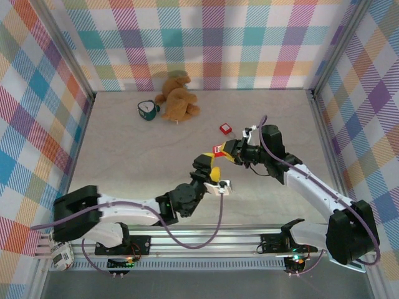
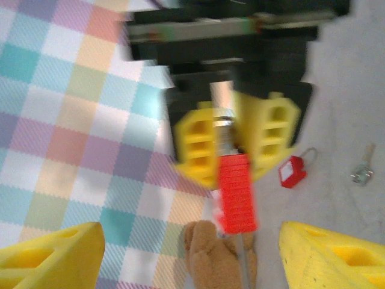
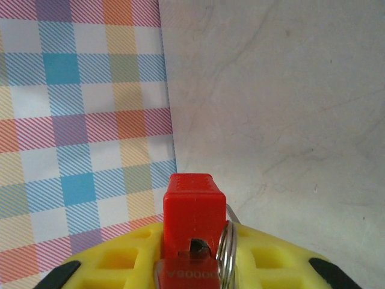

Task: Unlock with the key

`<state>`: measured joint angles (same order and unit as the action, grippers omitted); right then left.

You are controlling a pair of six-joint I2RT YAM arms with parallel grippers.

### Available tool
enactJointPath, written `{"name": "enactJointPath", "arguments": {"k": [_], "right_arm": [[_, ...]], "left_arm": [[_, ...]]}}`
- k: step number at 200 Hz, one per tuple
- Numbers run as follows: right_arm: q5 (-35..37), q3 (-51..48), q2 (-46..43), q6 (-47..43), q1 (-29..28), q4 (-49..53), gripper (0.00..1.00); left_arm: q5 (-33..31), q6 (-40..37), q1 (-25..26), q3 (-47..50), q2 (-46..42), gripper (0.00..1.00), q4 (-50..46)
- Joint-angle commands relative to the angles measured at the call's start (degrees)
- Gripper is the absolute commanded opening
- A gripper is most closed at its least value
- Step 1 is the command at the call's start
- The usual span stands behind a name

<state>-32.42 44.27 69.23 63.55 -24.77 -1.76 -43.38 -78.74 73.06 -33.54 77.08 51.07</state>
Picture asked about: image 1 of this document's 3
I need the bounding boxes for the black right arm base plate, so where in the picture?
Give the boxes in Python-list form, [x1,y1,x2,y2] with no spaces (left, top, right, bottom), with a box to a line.
[260,232,319,254]

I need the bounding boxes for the brown plush teddy bear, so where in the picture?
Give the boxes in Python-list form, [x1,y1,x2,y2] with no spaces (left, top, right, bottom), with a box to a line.
[155,74,201,123]

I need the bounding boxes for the grey slotted cable duct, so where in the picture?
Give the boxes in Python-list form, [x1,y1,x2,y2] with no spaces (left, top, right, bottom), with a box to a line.
[74,260,289,272]

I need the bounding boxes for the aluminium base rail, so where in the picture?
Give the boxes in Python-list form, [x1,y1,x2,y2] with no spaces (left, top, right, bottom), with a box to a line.
[34,222,378,261]

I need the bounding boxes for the aluminium corner post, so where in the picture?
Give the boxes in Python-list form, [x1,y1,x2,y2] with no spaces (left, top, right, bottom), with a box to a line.
[310,0,375,97]
[32,0,96,102]

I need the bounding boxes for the aluminium side rail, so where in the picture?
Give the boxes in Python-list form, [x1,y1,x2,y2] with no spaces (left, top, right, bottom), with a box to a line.
[306,89,355,212]

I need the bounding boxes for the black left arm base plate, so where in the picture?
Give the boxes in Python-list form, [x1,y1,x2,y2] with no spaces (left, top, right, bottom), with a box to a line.
[95,235,152,257]

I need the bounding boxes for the white printed package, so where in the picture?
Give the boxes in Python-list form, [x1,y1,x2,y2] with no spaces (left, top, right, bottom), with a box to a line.
[48,239,75,272]

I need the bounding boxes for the small controller circuit board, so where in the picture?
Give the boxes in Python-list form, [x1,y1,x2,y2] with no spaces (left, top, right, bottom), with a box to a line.
[285,254,305,270]
[107,257,137,270]

